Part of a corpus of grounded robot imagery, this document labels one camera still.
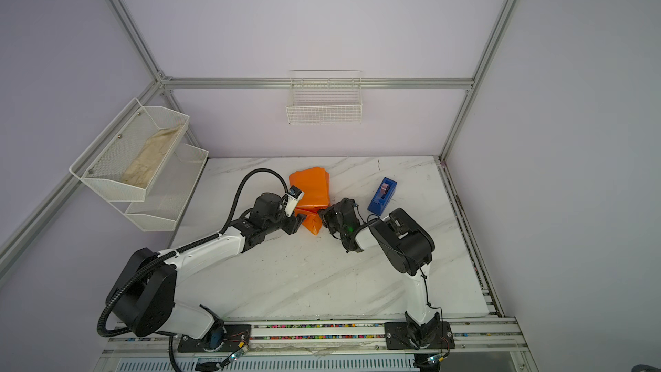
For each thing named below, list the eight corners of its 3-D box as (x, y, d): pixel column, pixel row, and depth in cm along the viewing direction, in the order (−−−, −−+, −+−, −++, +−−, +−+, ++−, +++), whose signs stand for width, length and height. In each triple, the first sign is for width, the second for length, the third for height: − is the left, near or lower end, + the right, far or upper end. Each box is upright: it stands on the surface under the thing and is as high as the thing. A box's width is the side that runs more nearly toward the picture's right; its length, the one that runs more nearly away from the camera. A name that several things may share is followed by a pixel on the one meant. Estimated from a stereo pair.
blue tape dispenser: (369, 210, 104) (370, 201, 99) (382, 186, 113) (384, 176, 108) (384, 217, 102) (386, 208, 97) (396, 191, 111) (399, 182, 106)
